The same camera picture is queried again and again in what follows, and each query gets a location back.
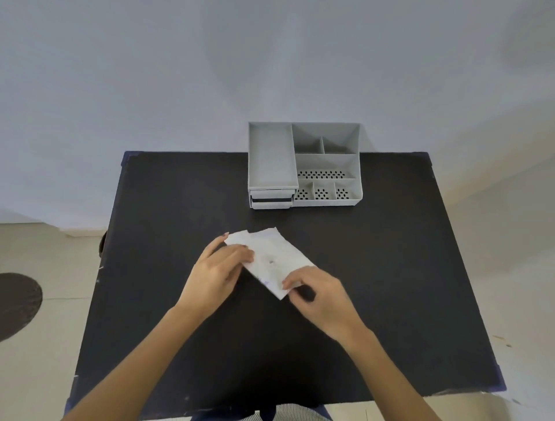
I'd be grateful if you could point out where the person's right hand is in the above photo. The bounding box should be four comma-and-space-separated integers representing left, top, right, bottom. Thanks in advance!
282, 265, 370, 346

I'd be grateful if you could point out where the white paper sheet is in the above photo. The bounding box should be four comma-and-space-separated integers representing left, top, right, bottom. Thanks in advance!
225, 227, 317, 301

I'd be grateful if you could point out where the grey plastic desk organizer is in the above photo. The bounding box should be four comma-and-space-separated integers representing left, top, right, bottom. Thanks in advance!
247, 121, 363, 211

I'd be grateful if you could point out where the grey organizer drawer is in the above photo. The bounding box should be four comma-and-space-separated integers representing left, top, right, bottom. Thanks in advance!
250, 189, 296, 211

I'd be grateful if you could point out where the dark round floor mat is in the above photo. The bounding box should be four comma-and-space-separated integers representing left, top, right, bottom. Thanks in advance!
0, 273, 43, 343

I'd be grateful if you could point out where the person's right forearm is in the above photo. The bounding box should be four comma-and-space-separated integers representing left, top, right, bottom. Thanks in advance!
342, 327, 444, 421

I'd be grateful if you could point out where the striped clothing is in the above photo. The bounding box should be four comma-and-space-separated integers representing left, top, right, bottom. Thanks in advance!
259, 402, 331, 421

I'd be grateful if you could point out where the person's left hand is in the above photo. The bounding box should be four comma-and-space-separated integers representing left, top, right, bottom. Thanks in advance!
175, 232, 256, 324

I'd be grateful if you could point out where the person's left forearm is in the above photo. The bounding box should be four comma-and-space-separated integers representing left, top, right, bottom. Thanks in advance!
60, 307, 205, 421

